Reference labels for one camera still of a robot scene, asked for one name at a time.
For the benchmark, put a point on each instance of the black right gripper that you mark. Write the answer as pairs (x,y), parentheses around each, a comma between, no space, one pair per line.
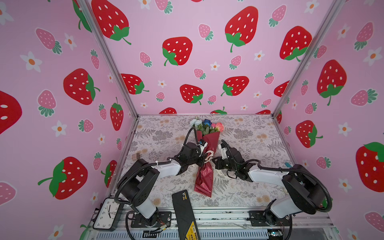
(217,163)

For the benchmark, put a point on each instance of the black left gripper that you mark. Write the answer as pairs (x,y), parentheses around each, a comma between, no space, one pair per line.
(201,158)

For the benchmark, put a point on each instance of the beige ribbon pile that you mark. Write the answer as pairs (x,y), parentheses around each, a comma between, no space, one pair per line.
(209,156)

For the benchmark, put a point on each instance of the white fake flower stem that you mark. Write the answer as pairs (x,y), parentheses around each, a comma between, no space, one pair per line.
(198,124)

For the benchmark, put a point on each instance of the dark red wrapping paper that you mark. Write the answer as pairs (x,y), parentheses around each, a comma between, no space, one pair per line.
(205,175)

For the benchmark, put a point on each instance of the blue fake rose stem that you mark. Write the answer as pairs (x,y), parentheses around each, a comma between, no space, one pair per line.
(207,122)

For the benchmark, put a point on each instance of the large pink fake rose stem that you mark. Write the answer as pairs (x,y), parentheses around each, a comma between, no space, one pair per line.
(219,127)

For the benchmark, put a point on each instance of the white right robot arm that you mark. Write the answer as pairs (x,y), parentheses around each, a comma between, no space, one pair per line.
(306,193)

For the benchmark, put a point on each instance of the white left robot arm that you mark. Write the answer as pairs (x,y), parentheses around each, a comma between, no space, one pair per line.
(135,186)

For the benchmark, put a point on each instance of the small brown ribbon spool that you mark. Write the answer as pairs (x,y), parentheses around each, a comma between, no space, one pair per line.
(136,157)

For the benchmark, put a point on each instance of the black flat device yellow label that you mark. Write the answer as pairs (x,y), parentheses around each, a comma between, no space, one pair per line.
(187,226)

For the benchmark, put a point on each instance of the black framed analog clock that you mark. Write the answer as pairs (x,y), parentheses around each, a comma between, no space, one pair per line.
(108,216)

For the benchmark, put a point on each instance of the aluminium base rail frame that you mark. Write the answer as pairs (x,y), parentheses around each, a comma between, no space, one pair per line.
(229,224)

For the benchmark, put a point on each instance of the aluminium corner post right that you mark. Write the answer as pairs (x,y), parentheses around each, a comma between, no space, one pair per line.
(328,20)

